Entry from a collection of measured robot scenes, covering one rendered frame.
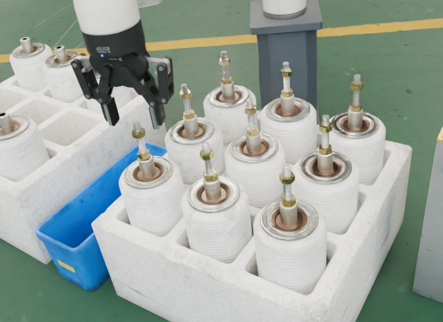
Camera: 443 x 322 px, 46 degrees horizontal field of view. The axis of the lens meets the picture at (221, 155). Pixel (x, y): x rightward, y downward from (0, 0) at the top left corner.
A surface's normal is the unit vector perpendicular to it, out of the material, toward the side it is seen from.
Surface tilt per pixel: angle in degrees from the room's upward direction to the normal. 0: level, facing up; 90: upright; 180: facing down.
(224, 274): 0
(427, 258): 90
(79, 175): 90
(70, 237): 88
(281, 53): 90
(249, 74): 0
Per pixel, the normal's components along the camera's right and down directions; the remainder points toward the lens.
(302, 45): -0.06, 0.61
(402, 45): -0.11, -0.79
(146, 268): -0.52, 0.56
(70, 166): 0.82, 0.27
